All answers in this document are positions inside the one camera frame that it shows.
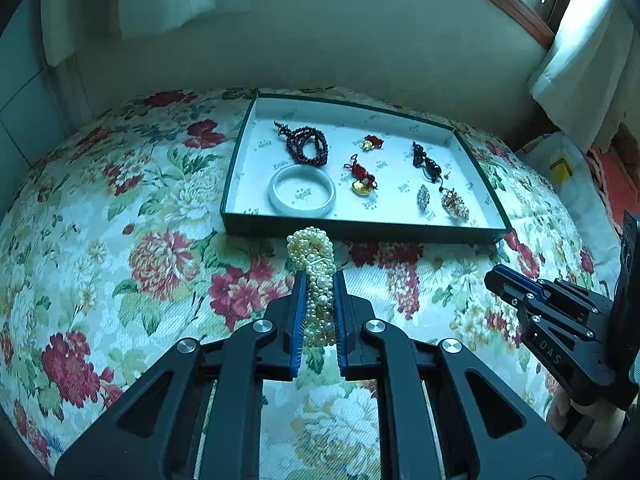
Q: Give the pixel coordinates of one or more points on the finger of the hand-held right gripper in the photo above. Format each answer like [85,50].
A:
[550,345]
[520,276]

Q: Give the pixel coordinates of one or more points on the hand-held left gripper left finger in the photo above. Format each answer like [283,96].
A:
[299,320]

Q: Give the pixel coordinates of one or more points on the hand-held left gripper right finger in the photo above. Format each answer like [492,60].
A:
[341,320]

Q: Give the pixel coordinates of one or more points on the small gold earring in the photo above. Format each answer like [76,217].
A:
[446,176]

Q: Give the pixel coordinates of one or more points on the silver brooch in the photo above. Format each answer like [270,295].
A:
[424,195]

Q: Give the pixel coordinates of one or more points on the large gold red knot pendant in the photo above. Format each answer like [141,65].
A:
[361,187]

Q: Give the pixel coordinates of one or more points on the small gold red knot pendant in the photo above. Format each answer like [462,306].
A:
[372,141]

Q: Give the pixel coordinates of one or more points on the green cardboard box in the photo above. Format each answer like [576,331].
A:
[390,125]

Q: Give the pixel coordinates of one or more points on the person's right hand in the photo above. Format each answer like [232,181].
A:
[562,415]

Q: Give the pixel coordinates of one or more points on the white plastic bag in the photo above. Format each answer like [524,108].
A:
[575,200]

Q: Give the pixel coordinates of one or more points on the gold brooch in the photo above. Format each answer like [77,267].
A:
[455,203]

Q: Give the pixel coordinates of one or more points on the white jade bangle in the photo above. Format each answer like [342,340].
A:
[274,192]

